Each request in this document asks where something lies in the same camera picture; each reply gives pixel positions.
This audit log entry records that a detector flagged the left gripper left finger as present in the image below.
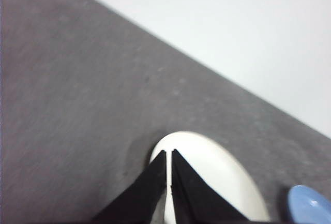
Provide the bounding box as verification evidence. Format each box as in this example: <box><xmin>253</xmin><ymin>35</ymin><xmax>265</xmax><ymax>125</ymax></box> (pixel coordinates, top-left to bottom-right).
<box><xmin>92</xmin><ymin>150</ymin><xmax>168</xmax><ymax>223</ymax></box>

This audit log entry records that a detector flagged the white round plate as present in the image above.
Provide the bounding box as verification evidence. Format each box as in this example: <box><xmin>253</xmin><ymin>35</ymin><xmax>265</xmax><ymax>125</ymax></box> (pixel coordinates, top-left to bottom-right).
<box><xmin>148</xmin><ymin>130</ymin><xmax>271</xmax><ymax>223</ymax></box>

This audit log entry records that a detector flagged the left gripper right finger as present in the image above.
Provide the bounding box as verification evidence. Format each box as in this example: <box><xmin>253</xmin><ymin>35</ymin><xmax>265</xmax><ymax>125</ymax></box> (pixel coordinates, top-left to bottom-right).
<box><xmin>170</xmin><ymin>148</ymin><xmax>249</xmax><ymax>224</ymax></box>

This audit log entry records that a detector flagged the blue round plate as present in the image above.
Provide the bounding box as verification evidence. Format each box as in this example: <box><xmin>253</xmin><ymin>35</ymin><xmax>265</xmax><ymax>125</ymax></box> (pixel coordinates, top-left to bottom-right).
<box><xmin>285</xmin><ymin>185</ymin><xmax>331</xmax><ymax>224</ymax></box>

